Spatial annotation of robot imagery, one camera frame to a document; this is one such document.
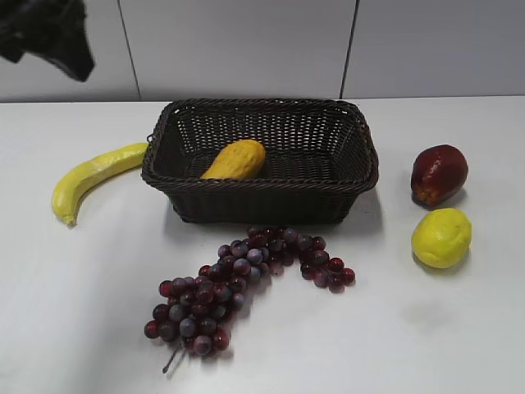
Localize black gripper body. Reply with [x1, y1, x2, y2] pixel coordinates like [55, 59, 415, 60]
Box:
[1, 0, 95, 82]

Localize yellow orange mango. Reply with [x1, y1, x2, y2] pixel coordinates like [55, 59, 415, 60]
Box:
[201, 140, 266, 180]

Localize dark woven wicker basket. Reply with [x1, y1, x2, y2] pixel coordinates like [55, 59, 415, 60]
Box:
[141, 98, 379, 225]

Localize yellow banana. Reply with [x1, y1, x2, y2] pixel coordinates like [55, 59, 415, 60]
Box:
[51, 142, 148, 227]

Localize purple grape bunch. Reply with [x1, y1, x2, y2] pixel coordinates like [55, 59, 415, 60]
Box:
[144, 226, 356, 373]

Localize dark red pear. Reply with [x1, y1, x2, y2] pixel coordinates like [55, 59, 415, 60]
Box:
[410, 144, 468, 207]

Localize yellow lemon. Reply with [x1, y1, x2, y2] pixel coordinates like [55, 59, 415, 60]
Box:
[411, 208, 473, 269]

